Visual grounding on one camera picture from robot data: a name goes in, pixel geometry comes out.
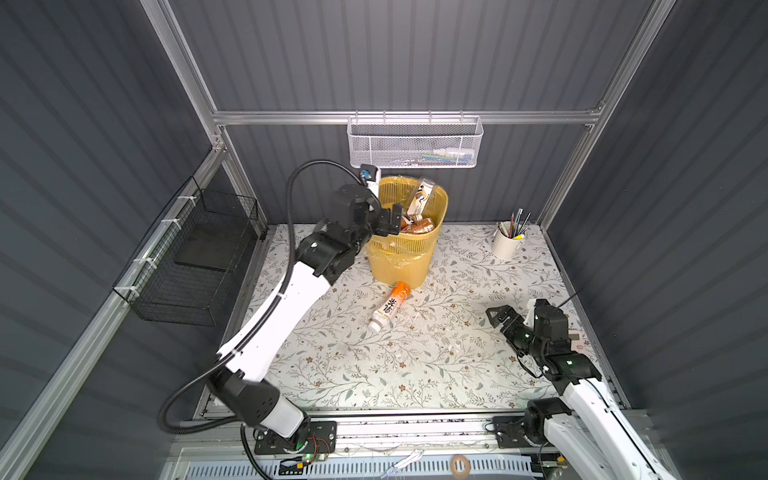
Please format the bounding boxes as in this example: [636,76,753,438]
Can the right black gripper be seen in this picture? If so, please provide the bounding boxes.
[488,304,545,360]

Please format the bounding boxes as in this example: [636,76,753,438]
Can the brown Nescafe bottle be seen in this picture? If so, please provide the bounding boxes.
[400,216,436,235]

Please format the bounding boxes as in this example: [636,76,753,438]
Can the crane label clear bottle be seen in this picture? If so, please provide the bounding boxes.
[406,178,435,220]

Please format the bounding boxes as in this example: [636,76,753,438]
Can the orange white label bottle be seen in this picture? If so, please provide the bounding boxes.
[368,282,411,333]

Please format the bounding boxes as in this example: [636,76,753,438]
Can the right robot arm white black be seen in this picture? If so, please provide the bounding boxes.
[485,299,674,479]

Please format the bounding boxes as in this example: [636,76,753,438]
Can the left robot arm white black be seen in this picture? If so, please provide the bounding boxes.
[157,159,402,450]

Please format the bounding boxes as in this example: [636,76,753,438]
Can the yellow plastic bin liner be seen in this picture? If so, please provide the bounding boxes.
[366,176,449,272]

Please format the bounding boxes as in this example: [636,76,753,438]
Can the yellow ribbed waste bin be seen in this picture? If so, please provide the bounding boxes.
[365,176,449,289]

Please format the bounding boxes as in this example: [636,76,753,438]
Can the pink calculator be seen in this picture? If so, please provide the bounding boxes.
[570,332,589,354]

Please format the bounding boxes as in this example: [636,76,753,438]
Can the white pen cup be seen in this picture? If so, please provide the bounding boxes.
[491,221,525,261]

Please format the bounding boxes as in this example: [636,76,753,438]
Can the pens in cup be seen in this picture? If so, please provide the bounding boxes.
[497,208,530,239]

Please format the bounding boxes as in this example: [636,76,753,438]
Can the floral table mat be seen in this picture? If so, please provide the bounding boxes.
[267,224,597,410]

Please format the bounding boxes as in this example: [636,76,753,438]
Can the tape roll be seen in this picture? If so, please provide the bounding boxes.
[449,454,471,480]

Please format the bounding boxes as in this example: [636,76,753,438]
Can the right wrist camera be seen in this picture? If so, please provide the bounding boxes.
[524,298,537,329]

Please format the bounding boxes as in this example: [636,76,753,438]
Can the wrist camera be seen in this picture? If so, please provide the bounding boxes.
[524,298,537,329]
[360,164,382,197]

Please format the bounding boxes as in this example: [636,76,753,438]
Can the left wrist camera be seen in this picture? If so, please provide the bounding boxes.
[360,164,382,197]

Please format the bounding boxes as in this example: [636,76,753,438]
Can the white wire mesh basket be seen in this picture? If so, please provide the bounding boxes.
[346,113,484,169]

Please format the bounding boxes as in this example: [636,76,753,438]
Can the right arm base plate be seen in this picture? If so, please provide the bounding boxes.
[491,415,530,449]

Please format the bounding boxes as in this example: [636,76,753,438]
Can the black wire mesh basket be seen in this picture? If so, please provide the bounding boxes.
[113,178,264,327]

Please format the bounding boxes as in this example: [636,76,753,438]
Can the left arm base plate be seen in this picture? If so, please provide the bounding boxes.
[253,420,338,455]

